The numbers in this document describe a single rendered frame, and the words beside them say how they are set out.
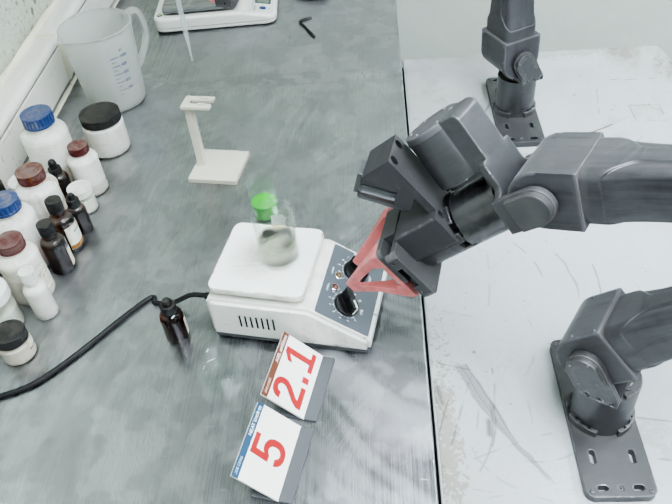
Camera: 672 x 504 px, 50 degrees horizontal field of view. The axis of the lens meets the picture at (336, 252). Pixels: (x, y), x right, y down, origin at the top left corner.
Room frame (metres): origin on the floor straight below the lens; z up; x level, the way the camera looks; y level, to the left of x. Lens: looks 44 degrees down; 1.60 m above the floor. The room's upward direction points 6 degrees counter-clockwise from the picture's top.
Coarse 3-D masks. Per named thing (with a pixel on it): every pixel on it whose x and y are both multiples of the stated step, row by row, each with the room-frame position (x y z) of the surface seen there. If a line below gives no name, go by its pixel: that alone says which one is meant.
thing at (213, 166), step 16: (192, 96) 0.97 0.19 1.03; (208, 96) 0.97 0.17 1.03; (192, 112) 0.96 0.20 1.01; (192, 128) 0.95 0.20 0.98; (208, 160) 0.97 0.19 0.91; (224, 160) 0.96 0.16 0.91; (240, 160) 0.96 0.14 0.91; (192, 176) 0.93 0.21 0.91; (208, 176) 0.92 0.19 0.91; (224, 176) 0.92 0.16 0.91
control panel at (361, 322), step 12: (336, 252) 0.66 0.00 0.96; (348, 252) 0.67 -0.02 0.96; (336, 264) 0.64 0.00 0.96; (336, 276) 0.62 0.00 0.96; (372, 276) 0.64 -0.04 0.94; (324, 288) 0.60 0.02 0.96; (324, 300) 0.58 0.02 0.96; (360, 300) 0.60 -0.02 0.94; (372, 300) 0.60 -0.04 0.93; (324, 312) 0.57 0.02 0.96; (336, 312) 0.57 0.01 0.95; (360, 312) 0.58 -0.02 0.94; (372, 312) 0.58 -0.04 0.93; (348, 324) 0.56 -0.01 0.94; (360, 324) 0.56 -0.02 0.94
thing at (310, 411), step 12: (324, 360) 0.54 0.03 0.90; (324, 372) 0.52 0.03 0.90; (264, 384) 0.49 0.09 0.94; (312, 384) 0.50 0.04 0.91; (324, 384) 0.50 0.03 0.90; (264, 396) 0.47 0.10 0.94; (312, 396) 0.49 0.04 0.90; (288, 408) 0.47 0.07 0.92; (312, 408) 0.47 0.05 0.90; (312, 420) 0.46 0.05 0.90
